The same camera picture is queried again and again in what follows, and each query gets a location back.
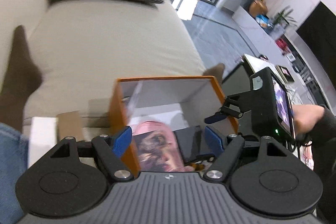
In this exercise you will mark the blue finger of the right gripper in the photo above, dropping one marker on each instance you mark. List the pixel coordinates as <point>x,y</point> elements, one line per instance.
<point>217,117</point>

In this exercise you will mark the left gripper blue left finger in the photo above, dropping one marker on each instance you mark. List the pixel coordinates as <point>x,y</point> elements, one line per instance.
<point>107,153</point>

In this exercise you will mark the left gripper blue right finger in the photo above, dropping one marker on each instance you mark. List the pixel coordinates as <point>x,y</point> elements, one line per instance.
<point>226,154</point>

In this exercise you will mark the black smartphone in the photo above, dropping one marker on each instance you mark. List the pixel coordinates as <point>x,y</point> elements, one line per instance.
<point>192,145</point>

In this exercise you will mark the pink fabric pouch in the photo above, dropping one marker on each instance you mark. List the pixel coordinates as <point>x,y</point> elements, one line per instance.
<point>160,145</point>

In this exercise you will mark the small brown cardboard box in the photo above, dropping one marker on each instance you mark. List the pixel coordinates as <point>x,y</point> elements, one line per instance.
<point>70,125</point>

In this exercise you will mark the white box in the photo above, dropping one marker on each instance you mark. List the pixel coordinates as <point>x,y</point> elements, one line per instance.
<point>43,136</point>

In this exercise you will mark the person's right hand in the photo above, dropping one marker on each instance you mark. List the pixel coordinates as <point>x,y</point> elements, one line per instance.
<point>306,117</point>

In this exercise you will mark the dark coffee table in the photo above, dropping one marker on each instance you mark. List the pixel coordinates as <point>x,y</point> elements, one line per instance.
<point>237,80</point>

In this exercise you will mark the orange storage box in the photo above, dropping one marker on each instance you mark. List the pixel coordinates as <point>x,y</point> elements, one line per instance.
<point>178,102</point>

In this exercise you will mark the right brown sock foot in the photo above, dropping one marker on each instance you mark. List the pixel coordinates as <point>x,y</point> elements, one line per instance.
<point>216,71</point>

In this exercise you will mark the brown sock foot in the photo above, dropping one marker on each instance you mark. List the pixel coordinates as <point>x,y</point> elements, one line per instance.
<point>216,71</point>
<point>21,80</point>

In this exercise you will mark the black television screen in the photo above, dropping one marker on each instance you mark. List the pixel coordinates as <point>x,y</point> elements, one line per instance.
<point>318,32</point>

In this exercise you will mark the potted green plant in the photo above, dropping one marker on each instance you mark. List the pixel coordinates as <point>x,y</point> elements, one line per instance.
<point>284,19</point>

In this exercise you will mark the left blue jeans leg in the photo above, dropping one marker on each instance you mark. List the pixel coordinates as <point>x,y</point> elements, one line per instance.
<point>14,148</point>

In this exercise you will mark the beige fabric sofa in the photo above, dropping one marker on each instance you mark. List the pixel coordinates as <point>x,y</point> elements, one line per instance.
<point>83,46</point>

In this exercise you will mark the bronze bust figurine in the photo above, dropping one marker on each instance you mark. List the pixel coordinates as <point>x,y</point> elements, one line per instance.
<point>258,7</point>

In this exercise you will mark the left brown sock foot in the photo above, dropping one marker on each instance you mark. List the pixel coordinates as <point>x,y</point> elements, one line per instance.
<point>21,80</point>

